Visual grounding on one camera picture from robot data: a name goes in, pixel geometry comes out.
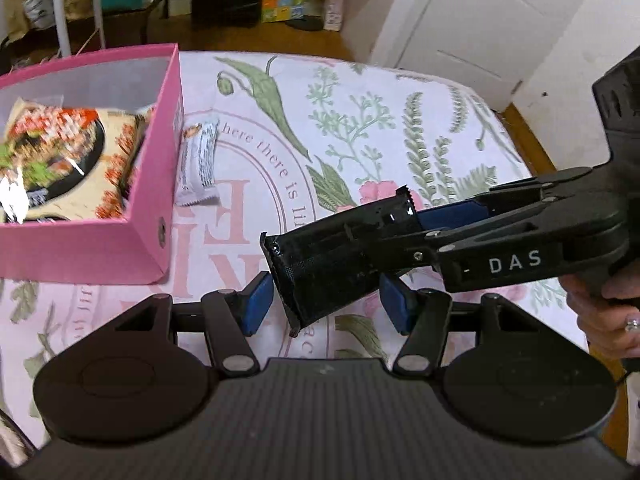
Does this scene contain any white snack bar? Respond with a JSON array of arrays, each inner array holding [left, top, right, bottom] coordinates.
[[174, 118, 222, 207]]

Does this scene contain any black cracker packet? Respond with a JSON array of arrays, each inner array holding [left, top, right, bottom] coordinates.
[[260, 185, 432, 337]]

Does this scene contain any white door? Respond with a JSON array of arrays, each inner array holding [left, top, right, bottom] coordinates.
[[369, 0, 603, 112]]

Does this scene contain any floral tablecloth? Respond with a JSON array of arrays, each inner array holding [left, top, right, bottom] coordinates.
[[0, 50, 623, 453]]

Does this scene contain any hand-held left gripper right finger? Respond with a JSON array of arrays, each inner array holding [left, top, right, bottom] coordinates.
[[378, 272, 532, 378]]

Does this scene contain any instant noodle packet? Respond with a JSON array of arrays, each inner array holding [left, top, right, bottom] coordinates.
[[0, 97, 151, 224]]

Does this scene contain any pink patterned bag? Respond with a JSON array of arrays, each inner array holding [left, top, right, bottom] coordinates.
[[323, 0, 347, 32]]

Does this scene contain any black metal frame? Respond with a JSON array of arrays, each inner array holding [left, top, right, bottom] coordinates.
[[75, 0, 172, 56]]

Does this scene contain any person's right hand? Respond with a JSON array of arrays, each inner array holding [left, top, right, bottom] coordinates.
[[565, 275, 640, 361]]

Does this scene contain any pink cardboard box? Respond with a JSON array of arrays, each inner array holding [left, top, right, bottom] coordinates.
[[0, 42, 185, 286]]

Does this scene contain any white metal rack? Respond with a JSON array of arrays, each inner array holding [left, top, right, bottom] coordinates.
[[50, 0, 109, 57]]

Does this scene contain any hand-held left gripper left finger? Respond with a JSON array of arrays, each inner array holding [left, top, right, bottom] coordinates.
[[107, 277, 276, 378]]

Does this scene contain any colourful carton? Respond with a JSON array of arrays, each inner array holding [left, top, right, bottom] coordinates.
[[261, 0, 309, 24]]

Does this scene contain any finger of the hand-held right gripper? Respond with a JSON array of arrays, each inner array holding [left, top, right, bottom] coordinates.
[[364, 210, 568, 283], [414, 166, 608, 233]]

